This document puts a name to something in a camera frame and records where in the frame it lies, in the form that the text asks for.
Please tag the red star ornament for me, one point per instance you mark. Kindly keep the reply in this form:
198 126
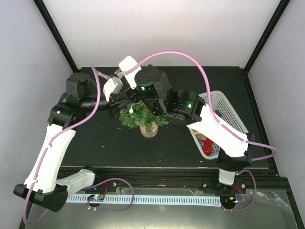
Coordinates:
208 144

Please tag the dark brown pinecone ornament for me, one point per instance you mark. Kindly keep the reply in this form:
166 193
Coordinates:
218 113

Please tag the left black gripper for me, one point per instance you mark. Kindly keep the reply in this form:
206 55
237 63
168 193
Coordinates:
115 103

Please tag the small green christmas tree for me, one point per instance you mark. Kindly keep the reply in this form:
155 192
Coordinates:
143 119

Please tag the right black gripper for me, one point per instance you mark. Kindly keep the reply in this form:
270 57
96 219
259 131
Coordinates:
129 93

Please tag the white slotted cable duct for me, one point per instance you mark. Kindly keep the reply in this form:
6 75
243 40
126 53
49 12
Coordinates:
146 200

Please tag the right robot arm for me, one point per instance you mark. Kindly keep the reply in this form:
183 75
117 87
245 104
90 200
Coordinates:
185 107

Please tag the right black frame post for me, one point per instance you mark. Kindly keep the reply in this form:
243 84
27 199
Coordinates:
275 18

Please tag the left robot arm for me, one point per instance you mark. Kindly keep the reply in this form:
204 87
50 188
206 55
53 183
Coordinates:
84 96

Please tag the white plastic perforated basket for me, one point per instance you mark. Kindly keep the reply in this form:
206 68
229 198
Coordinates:
228 112

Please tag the red gift box ornament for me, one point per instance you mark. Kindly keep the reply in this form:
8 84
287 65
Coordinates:
208 151

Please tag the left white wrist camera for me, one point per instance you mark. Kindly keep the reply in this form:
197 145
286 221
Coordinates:
112 86

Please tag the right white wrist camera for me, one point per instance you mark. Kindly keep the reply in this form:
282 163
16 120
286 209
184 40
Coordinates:
127 64

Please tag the black frame post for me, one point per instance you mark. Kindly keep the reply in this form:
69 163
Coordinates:
40 5
275 18

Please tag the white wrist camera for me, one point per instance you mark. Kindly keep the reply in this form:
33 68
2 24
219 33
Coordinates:
127 64
112 86

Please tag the white ball string lights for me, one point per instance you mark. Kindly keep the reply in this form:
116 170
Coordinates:
131 110

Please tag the left black frame post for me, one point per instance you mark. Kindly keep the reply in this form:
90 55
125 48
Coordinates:
40 5

